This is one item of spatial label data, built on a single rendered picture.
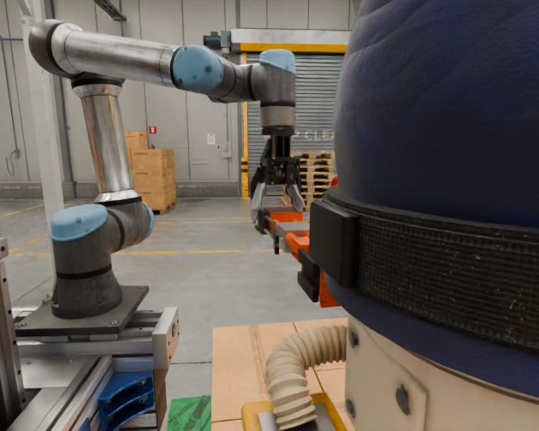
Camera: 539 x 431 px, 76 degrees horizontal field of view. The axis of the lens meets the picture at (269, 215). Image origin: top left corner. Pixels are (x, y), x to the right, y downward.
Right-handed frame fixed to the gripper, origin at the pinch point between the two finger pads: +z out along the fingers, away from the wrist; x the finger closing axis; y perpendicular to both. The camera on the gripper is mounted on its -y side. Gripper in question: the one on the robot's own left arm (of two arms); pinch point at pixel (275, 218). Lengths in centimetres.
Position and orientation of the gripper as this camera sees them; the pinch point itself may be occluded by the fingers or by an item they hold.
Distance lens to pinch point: 80.3
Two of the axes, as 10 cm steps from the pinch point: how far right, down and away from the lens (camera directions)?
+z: 0.1, 9.8, 1.9
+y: 2.0, 1.8, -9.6
